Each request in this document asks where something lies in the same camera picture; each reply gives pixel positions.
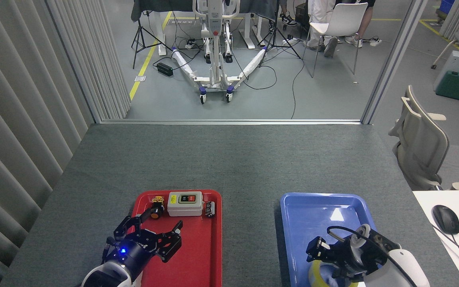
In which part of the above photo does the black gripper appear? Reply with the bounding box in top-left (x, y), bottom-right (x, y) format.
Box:
top-left (104, 207), bottom-right (183, 279)
top-left (306, 236), bottom-right (363, 279)

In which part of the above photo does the yellow tape roll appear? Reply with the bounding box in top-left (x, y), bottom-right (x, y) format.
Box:
top-left (308, 259), bottom-right (359, 287)

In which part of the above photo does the black orange push button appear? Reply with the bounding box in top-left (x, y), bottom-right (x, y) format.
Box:
top-left (150, 196), bottom-right (165, 219)

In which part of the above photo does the blue plastic tray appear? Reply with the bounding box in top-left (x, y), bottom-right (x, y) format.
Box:
top-left (280, 192), bottom-right (391, 287)

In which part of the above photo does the red plastic tray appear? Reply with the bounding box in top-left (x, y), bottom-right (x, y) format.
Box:
top-left (132, 190), bottom-right (222, 287)

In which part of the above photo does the white desk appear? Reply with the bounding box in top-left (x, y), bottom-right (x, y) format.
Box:
top-left (413, 190), bottom-right (459, 287)

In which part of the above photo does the black computer mouse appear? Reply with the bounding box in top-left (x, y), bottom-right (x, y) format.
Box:
top-left (432, 205), bottom-right (459, 235)

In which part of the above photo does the beige office chair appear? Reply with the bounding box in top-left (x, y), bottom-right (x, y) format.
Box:
top-left (389, 85), bottom-right (450, 191)

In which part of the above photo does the grey ribbed curtain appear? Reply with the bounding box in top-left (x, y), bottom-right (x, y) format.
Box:
top-left (0, 0), bottom-right (131, 287)

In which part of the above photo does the white stand on wheels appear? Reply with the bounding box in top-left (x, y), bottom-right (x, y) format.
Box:
top-left (171, 0), bottom-right (268, 104)

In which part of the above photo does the black tripod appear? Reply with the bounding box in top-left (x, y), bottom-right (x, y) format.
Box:
top-left (131, 10), bottom-right (173, 69)
top-left (258, 0), bottom-right (302, 67)

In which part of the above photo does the white plastic chair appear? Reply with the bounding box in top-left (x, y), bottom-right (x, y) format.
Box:
top-left (302, 2), bottom-right (369, 78)

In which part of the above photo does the person's foot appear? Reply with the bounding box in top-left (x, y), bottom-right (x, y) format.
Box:
top-left (279, 0), bottom-right (298, 27)

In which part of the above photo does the person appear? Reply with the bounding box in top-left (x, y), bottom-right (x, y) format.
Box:
top-left (307, 0), bottom-right (375, 57)

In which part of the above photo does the grey two-button switch box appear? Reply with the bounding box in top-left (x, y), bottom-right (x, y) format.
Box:
top-left (167, 191), bottom-right (204, 217)

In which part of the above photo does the silver post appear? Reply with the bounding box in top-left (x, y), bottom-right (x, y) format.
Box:
top-left (361, 0), bottom-right (429, 124)

